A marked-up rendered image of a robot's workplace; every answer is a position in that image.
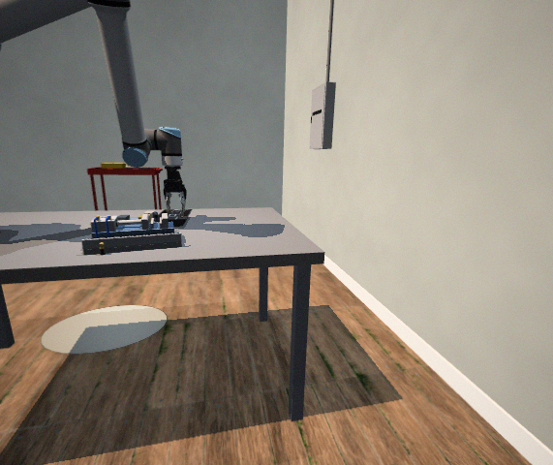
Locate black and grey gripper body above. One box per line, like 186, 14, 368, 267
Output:
164, 166, 183, 192

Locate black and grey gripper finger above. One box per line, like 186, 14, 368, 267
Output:
164, 184, 171, 212
178, 184, 187, 212

